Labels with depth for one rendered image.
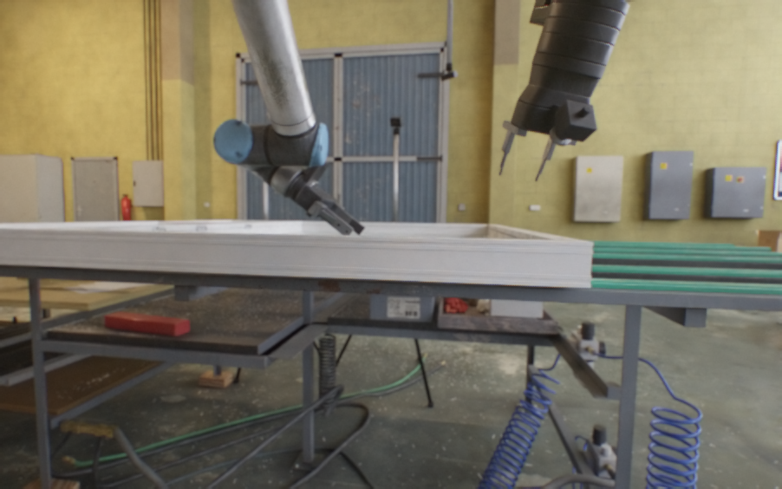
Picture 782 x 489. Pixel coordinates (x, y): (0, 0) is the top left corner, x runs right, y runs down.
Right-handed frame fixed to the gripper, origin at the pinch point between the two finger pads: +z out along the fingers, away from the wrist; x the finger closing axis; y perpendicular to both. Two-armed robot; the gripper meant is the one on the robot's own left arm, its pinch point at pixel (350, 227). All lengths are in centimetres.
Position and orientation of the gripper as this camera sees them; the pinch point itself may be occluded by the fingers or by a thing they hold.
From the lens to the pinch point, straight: 98.3
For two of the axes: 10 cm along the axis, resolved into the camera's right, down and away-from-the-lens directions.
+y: -6.1, 7.8, 1.4
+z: 7.8, 6.2, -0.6
